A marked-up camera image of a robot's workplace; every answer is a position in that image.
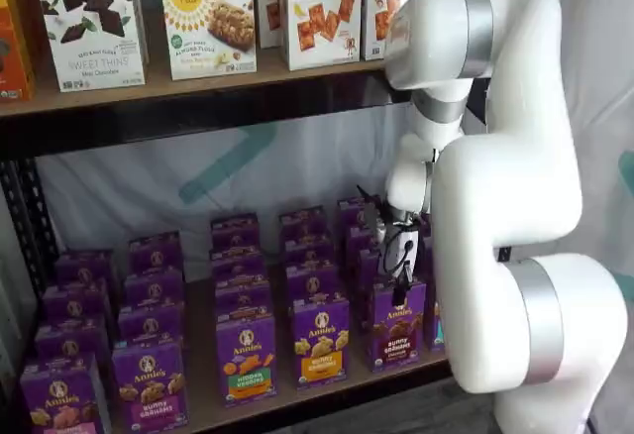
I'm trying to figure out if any purple box brown patch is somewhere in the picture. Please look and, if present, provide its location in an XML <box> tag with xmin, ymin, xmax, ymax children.
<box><xmin>366</xmin><ymin>278</ymin><xmax>428</xmax><ymax>375</ymax></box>

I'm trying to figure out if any purple box without coloured patch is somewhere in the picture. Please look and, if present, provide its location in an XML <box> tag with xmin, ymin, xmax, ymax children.
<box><xmin>110</xmin><ymin>335</ymin><xmax>190</xmax><ymax>431</ymax></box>

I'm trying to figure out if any orange snack box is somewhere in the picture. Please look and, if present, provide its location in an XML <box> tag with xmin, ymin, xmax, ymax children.
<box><xmin>0</xmin><ymin>0</ymin><xmax>37</xmax><ymax>104</ymax></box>

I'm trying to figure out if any white red crackers box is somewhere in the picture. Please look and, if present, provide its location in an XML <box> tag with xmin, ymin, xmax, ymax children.
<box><xmin>254</xmin><ymin>0</ymin><xmax>287</xmax><ymax>51</ymax></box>

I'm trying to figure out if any purple box orange patch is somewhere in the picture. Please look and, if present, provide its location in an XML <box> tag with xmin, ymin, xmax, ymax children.
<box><xmin>291</xmin><ymin>296</ymin><xmax>352</xmax><ymax>390</ymax></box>

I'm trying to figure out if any purple box green patch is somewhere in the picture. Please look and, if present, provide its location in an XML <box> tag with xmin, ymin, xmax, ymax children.
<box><xmin>215</xmin><ymin>312</ymin><xmax>278</xmax><ymax>409</ymax></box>

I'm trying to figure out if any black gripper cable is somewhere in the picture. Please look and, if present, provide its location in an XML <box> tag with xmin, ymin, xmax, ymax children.
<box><xmin>379</xmin><ymin>223</ymin><xmax>415</xmax><ymax>279</ymax></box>

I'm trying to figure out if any Simple Mills almond bar box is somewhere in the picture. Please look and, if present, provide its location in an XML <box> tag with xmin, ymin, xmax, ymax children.
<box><xmin>158</xmin><ymin>0</ymin><xmax>259</xmax><ymax>82</ymax></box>

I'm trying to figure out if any white sheet teal print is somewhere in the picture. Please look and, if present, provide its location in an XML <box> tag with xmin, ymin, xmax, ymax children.
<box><xmin>35</xmin><ymin>102</ymin><xmax>415</xmax><ymax>276</ymax></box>
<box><xmin>544</xmin><ymin>0</ymin><xmax>634</xmax><ymax>434</ymax></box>

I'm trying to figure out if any white pretzel crackers cheddar box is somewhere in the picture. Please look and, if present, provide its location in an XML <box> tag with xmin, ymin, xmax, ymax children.
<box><xmin>280</xmin><ymin>0</ymin><xmax>364</xmax><ymax>72</ymax></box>

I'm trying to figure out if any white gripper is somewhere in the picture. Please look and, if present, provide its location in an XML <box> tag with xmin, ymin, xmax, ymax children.
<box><xmin>373</xmin><ymin>205</ymin><xmax>422</xmax><ymax>307</ymax></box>

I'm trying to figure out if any white Sweet Thins box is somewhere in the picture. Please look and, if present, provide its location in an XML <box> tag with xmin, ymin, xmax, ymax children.
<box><xmin>29</xmin><ymin>0</ymin><xmax>149</xmax><ymax>94</ymax></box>

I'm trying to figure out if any purple box teal patch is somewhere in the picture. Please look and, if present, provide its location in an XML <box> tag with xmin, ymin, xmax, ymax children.
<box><xmin>429</xmin><ymin>298</ymin><xmax>448</xmax><ymax>355</ymax></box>

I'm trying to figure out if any purple Annie's snack box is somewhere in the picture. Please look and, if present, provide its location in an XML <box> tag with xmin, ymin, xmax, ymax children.
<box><xmin>284</xmin><ymin>261</ymin><xmax>343</xmax><ymax>306</ymax></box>
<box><xmin>33</xmin><ymin>315</ymin><xmax>111</xmax><ymax>372</ymax></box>
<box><xmin>53</xmin><ymin>249</ymin><xmax>116</xmax><ymax>292</ymax></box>
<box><xmin>41</xmin><ymin>280</ymin><xmax>110</xmax><ymax>327</ymax></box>
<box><xmin>281</xmin><ymin>233</ymin><xmax>336</xmax><ymax>270</ymax></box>
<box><xmin>116</xmin><ymin>299</ymin><xmax>186</xmax><ymax>349</ymax></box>
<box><xmin>336</xmin><ymin>196</ymin><xmax>380</xmax><ymax>231</ymax></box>
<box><xmin>127</xmin><ymin>230</ymin><xmax>183</xmax><ymax>275</ymax></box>
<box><xmin>214</xmin><ymin>274</ymin><xmax>274</xmax><ymax>321</ymax></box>
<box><xmin>344</xmin><ymin>224</ymin><xmax>383</xmax><ymax>260</ymax></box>
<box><xmin>209</xmin><ymin>212</ymin><xmax>262</xmax><ymax>253</ymax></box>
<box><xmin>416</xmin><ymin>213</ymin><xmax>438</xmax><ymax>306</ymax></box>
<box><xmin>211</xmin><ymin>244</ymin><xmax>268</xmax><ymax>284</ymax></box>
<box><xmin>355</xmin><ymin>248</ymin><xmax>386</xmax><ymax>331</ymax></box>
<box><xmin>277</xmin><ymin>204</ymin><xmax>329</xmax><ymax>242</ymax></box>
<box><xmin>122</xmin><ymin>266</ymin><xmax>186</xmax><ymax>310</ymax></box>

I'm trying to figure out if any purple box pink patch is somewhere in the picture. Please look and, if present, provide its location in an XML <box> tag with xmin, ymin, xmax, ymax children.
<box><xmin>19</xmin><ymin>353</ymin><xmax>109</xmax><ymax>434</ymax></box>

